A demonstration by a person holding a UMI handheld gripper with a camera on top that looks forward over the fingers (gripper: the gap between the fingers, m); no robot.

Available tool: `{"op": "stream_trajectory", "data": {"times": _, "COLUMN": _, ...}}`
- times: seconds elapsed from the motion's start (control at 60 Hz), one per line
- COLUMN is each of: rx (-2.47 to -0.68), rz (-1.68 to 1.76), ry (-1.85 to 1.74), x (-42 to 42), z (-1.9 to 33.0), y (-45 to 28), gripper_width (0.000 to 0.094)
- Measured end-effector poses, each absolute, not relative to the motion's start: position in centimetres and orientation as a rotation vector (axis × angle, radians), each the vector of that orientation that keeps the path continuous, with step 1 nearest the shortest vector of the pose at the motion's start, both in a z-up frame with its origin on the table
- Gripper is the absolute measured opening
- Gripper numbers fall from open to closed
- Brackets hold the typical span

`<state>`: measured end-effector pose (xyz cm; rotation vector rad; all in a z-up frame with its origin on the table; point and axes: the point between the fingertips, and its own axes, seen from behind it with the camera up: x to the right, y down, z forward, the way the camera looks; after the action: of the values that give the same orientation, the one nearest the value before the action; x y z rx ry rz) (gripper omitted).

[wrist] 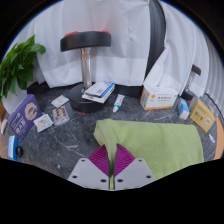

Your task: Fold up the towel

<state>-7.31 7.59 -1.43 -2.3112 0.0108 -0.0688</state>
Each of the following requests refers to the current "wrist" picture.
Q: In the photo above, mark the white tube with teal cap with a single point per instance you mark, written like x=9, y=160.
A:
x=118, y=102

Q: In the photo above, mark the green towel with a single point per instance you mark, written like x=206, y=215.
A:
x=160, y=143

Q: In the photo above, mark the small blue-white carton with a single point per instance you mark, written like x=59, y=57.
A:
x=183, y=109

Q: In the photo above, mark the black stool with red top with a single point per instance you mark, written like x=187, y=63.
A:
x=85, y=40
x=196, y=70

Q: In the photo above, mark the stack of white-blue booklets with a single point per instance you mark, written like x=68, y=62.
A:
x=99, y=90

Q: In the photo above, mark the yellow cardboard box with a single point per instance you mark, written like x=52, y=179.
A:
x=201, y=115

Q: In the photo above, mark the flat white packet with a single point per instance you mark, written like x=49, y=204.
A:
x=3, y=126

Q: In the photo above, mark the white and orange tissue box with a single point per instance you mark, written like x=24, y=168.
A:
x=159, y=98

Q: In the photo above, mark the white curtain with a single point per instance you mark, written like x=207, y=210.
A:
x=123, y=50
x=180, y=50

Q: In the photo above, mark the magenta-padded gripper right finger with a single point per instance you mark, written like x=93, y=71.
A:
x=135, y=173

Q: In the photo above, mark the orange wooden desk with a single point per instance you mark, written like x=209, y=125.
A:
x=220, y=140

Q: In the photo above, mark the green plant in white pot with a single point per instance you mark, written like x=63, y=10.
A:
x=18, y=66

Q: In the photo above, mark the blister pack of pills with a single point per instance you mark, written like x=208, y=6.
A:
x=61, y=115

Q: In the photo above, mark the white sachet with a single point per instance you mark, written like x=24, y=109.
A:
x=43, y=122

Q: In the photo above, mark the white printed card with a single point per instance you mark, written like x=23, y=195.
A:
x=60, y=101

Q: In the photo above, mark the blue and white box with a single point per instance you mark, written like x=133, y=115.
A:
x=12, y=148

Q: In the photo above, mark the white pen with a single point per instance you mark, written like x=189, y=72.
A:
x=212, y=138

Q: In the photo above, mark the purple cardboard box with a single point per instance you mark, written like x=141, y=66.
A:
x=25, y=116

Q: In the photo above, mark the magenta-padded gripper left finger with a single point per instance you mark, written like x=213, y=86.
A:
x=87, y=173

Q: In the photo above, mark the small black round object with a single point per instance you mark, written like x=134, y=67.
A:
x=19, y=152

